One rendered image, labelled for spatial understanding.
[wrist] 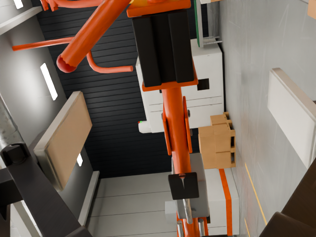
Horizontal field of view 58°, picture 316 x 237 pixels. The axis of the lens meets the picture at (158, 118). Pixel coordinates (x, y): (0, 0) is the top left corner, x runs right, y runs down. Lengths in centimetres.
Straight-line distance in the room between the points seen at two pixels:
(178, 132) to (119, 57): 1130
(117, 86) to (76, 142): 1195
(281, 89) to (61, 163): 13
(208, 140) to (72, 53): 725
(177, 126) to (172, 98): 4
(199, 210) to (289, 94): 28
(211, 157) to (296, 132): 778
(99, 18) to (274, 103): 20
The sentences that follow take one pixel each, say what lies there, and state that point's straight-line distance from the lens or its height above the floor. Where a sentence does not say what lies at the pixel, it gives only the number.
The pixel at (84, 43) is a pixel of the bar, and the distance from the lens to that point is 33.
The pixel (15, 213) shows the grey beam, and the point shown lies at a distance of 360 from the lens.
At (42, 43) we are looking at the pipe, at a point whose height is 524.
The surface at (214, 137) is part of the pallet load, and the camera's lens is 749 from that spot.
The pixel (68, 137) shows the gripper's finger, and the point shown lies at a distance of 18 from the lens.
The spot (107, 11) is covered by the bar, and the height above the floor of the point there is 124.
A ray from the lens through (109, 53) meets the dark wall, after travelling 1163.
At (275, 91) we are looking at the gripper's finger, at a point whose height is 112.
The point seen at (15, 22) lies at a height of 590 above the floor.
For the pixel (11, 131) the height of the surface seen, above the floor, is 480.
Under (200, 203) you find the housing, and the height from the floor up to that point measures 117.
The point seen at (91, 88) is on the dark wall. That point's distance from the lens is 1237.
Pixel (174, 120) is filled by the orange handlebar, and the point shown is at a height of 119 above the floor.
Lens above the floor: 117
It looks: 6 degrees up
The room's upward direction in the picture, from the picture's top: 97 degrees counter-clockwise
